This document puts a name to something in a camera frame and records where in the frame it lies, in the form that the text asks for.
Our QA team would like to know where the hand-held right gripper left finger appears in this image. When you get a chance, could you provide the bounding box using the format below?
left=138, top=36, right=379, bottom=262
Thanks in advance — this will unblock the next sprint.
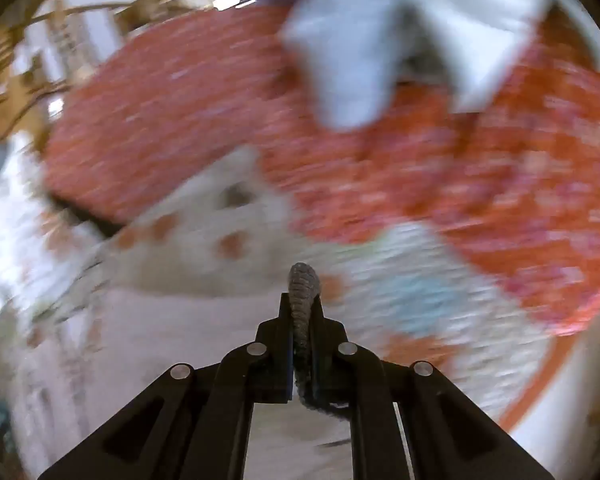
left=37, top=292, right=294, bottom=480

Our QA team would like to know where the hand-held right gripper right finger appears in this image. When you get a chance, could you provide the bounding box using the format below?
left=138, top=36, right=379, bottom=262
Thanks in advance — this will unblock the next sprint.
left=309, top=304, right=556, bottom=480

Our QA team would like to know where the grey knit garment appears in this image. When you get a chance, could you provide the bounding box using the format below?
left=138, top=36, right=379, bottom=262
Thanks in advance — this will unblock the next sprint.
left=287, top=261, right=352, bottom=417

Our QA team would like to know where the white small garment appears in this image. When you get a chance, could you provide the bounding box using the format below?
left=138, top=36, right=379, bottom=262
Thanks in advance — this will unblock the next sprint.
left=282, top=0, right=558, bottom=131

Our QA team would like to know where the heart print quilt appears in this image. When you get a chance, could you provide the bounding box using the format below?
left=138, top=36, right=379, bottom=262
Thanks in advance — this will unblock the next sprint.
left=0, top=147, right=548, bottom=480

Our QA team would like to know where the red dotted pillow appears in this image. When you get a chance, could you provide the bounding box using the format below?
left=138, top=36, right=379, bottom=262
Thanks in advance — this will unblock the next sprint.
left=42, top=2, right=600, bottom=431

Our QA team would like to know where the white floral pillow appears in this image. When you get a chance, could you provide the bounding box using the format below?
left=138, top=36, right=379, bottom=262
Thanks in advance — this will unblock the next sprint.
left=0, top=132, right=51, bottom=336

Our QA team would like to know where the wooden rattan chair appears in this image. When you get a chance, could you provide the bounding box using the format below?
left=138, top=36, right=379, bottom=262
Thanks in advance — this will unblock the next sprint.
left=0, top=0, right=221, bottom=166

